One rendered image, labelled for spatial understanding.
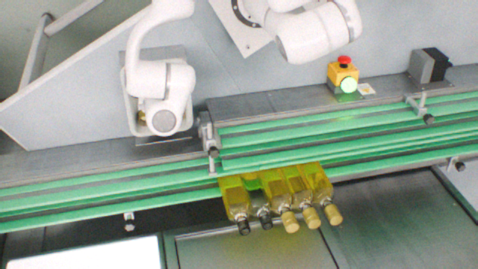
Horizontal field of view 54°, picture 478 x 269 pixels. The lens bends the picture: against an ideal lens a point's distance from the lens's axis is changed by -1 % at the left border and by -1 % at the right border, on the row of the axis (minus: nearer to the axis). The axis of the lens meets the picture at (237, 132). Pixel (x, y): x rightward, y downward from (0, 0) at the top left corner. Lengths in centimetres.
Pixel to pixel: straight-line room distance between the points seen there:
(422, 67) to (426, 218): 45
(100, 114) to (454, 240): 107
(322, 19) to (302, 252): 65
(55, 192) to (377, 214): 93
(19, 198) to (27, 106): 25
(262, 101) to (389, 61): 43
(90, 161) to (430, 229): 100
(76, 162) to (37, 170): 10
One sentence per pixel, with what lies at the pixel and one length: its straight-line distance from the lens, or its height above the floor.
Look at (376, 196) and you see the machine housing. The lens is 156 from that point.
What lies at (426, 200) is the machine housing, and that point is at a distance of 159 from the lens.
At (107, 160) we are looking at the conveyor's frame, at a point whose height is 85.
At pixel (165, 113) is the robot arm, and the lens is 96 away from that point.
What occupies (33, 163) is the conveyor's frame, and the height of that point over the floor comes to 82.
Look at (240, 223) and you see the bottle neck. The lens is 119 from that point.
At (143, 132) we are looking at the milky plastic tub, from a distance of 132.
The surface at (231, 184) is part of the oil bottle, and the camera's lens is 127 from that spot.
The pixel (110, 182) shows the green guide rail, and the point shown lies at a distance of 131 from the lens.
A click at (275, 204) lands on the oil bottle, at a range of 124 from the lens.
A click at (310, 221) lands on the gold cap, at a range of 121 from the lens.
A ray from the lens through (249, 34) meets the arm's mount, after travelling 123.
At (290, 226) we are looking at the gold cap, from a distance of 119.
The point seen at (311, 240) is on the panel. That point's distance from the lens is 135.
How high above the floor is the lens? 191
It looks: 52 degrees down
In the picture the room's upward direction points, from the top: 159 degrees clockwise
